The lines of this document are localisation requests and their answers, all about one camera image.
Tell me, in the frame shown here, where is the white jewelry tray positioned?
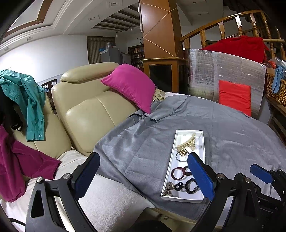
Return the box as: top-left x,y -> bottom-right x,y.
161,130 -> 206,203

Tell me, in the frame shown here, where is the white blanket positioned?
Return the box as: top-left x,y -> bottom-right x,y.
1,150 -> 155,231

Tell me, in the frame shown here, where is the magenta garment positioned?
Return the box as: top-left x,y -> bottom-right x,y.
1,126 -> 60,202

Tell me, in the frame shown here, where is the black scrunchie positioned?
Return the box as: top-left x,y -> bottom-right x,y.
185,178 -> 199,194

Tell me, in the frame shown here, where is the small black hair clip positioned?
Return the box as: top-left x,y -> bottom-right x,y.
174,182 -> 184,191

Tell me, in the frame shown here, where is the gold rhinestone brooch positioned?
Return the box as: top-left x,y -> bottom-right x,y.
177,148 -> 189,157

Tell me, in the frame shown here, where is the cream hair claw clip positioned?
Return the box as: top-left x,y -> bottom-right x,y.
176,133 -> 196,151

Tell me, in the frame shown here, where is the wooden shelf rack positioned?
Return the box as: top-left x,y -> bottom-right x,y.
265,95 -> 286,145

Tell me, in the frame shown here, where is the grey bed cloth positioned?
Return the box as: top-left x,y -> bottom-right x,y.
94,95 -> 285,220

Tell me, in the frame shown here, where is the beige leather sofa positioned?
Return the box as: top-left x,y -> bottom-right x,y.
13,62 -> 137,158

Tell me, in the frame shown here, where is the wicker basket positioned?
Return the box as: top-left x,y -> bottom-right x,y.
266,73 -> 286,107

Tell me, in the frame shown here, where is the red cushion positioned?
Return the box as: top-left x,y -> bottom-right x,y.
219,80 -> 252,116

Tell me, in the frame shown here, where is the teal shirt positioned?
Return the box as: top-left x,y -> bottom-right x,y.
1,69 -> 46,142

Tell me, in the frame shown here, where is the blue cloth in basket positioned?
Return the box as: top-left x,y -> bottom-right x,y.
272,65 -> 285,94

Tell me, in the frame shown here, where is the magenta pillow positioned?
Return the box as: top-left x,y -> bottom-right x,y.
101,64 -> 156,114

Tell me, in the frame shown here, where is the silver foil insulation panel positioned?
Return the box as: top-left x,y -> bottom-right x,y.
186,49 -> 266,119

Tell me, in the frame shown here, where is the wooden cabinet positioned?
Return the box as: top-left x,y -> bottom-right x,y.
141,57 -> 188,94

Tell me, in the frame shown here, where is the red cloth on railing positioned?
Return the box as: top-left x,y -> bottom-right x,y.
201,35 -> 269,63

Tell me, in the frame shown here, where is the brown wooden pillar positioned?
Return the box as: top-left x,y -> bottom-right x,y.
140,0 -> 183,59

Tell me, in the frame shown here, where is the maroon bangle ring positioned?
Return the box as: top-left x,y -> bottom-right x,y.
171,166 -> 186,180

